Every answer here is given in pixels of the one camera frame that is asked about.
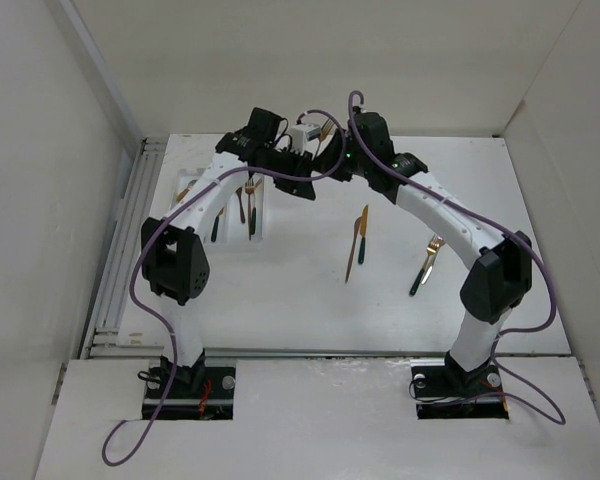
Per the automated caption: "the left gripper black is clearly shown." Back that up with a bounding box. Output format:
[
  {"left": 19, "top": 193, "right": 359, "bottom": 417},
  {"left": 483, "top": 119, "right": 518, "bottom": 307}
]
[{"left": 256, "top": 146, "right": 314, "bottom": 200}]

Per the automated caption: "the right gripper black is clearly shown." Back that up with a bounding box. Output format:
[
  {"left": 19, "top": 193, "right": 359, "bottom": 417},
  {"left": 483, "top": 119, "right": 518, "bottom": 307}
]
[{"left": 309, "top": 128, "right": 371, "bottom": 182}]

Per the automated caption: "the gold spoon green handle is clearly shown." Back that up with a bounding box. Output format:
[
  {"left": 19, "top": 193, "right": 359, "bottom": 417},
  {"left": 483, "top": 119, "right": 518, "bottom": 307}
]
[{"left": 175, "top": 180, "right": 197, "bottom": 203}]

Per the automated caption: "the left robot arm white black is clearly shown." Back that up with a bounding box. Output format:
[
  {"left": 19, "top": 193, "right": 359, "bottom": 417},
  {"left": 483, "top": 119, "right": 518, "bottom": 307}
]
[{"left": 129, "top": 107, "right": 313, "bottom": 397}]

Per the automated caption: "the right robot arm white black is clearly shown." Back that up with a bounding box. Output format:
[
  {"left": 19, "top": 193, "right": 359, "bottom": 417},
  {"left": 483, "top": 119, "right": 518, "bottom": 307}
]
[{"left": 317, "top": 107, "right": 532, "bottom": 394}]

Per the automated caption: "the white divided utensil tray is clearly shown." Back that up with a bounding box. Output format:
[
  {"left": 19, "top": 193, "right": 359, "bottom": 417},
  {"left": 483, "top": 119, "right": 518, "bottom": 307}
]
[{"left": 170, "top": 168, "right": 265, "bottom": 245}]

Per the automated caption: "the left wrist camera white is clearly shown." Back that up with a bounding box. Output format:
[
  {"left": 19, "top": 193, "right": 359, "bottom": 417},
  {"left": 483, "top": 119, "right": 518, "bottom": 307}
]
[{"left": 288, "top": 123, "right": 321, "bottom": 155}]

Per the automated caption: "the gold knife green handle short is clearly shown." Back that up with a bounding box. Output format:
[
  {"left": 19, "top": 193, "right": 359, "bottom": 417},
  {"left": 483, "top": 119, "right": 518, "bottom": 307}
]
[{"left": 357, "top": 204, "right": 369, "bottom": 265}]

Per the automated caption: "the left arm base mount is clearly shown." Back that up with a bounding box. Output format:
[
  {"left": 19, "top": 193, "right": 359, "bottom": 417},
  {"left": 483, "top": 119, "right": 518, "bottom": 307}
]
[{"left": 137, "top": 357, "right": 237, "bottom": 421}]

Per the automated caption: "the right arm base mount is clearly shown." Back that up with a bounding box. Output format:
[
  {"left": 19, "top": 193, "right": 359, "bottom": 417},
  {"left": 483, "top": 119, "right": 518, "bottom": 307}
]
[{"left": 408, "top": 355, "right": 509, "bottom": 420}]

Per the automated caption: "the aluminium rail frame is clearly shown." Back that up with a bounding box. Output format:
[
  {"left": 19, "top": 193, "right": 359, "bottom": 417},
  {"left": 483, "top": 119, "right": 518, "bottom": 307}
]
[{"left": 78, "top": 137, "right": 167, "bottom": 359}]

